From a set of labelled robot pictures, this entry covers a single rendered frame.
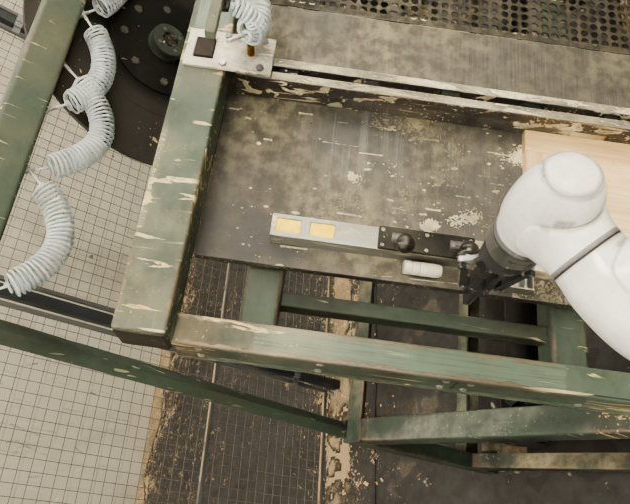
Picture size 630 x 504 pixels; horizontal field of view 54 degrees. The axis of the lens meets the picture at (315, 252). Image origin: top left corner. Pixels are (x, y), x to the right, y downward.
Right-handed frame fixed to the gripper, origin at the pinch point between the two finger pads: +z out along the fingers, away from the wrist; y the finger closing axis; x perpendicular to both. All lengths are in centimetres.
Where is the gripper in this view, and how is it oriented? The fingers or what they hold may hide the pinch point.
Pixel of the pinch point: (472, 290)
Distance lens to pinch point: 114.3
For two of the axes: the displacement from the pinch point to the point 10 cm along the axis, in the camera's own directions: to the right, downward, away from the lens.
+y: 9.9, 1.3, 0.1
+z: -0.6, 3.9, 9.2
